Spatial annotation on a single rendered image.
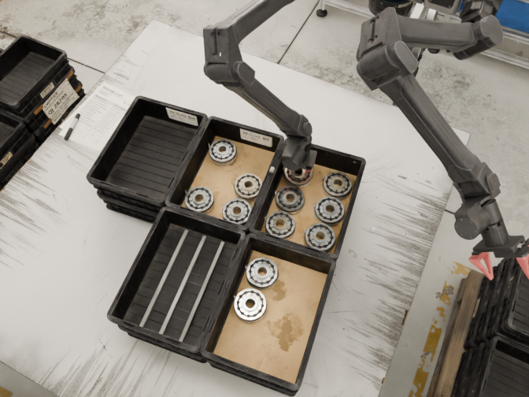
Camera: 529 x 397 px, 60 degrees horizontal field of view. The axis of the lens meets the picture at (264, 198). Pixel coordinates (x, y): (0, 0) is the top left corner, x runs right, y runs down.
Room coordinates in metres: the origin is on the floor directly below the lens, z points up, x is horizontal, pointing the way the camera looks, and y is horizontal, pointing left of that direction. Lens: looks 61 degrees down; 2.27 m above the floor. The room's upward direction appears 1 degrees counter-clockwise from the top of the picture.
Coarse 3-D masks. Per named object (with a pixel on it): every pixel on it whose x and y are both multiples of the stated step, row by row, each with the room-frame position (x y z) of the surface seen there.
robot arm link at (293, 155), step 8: (304, 128) 0.85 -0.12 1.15; (312, 128) 0.87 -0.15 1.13; (288, 136) 0.87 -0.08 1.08; (296, 136) 0.86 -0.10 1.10; (304, 136) 0.85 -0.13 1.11; (288, 144) 0.83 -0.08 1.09; (296, 144) 0.83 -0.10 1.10; (288, 152) 0.80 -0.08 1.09; (296, 152) 0.81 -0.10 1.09; (304, 152) 0.82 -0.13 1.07; (288, 160) 0.78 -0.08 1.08; (296, 160) 0.78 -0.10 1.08; (288, 168) 0.78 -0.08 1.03; (296, 168) 0.77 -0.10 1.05
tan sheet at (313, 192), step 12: (324, 168) 0.91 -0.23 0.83; (312, 180) 0.85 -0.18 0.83; (276, 192) 0.81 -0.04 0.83; (312, 192) 0.81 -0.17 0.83; (312, 204) 0.76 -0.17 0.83; (348, 204) 0.75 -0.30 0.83; (300, 216) 0.71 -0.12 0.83; (312, 216) 0.71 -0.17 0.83; (264, 228) 0.67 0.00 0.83; (300, 228) 0.66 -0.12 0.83; (336, 228) 0.66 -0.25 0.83; (300, 240) 0.62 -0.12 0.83; (336, 240) 0.62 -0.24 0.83
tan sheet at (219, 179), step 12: (240, 144) 1.02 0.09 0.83; (240, 156) 0.97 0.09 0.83; (252, 156) 0.97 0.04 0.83; (264, 156) 0.97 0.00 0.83; (204, 168) 0.92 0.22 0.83; (216, 168) 0.92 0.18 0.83; (228, 168) 0.92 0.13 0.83; (240, 168) 0.92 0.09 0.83; (252, 168) 0.91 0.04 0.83; (264, 168) 0.91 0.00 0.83; (204, 180) 0.86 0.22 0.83; (216, 180) 0.86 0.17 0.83; (228, 180) 0.86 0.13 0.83; (216, 192) 0.81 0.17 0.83; (228, 192) 0.81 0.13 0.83; (216, 204) 0.76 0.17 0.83; (252, 204) 0.76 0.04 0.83; (216, 216) 0.72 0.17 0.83
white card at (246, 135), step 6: (240, 132) 1.03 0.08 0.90; (246, 132) 1.02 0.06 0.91; (252, 132) 1.01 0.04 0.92; (246, 138) 1.02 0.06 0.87; (252, 138) 1.01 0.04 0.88; (258, 138) 1.00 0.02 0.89; (264, 138) 1.00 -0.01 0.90; (270, 138) 0.99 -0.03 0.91; (264, 144) 1.00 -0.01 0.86; (270, 144) 0.99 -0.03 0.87
